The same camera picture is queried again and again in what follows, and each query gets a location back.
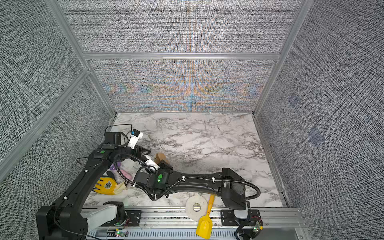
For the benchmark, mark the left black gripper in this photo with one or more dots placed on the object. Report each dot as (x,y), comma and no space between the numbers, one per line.
(139,150)

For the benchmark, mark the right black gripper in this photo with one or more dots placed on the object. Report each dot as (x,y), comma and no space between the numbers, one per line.
(164,168)

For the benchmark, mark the brown cardboard box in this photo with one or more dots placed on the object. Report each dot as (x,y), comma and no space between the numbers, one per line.
(160,158)

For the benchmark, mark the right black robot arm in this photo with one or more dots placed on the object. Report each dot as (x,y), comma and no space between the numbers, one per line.
(234,191)

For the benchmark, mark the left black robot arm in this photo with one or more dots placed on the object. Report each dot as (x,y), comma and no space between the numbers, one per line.
(62,220)

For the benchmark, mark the yellow work glove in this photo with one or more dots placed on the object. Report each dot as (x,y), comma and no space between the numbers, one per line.
(108,186)

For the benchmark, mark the white tape roll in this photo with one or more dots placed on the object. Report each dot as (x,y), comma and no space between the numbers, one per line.
(196,207)

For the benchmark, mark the yellow plastic toy shovel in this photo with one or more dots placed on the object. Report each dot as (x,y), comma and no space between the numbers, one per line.
(205,224)

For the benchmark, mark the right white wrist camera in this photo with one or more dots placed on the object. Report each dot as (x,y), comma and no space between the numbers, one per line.
(150,162)

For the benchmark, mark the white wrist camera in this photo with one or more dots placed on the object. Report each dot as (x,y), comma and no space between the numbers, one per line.
(150,162)
(135,136)

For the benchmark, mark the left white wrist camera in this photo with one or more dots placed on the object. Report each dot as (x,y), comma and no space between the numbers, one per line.
(135,136)

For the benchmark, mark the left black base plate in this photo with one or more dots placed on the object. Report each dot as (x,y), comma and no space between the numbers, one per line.
(124,218)

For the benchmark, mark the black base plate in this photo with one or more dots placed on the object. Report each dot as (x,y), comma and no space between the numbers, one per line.
(124,218)
(231,217)

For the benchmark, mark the aluminium front frame rail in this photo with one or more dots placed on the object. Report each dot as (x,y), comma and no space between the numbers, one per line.
(174,224)

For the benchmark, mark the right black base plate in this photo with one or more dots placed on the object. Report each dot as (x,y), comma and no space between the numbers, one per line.
(231,217)

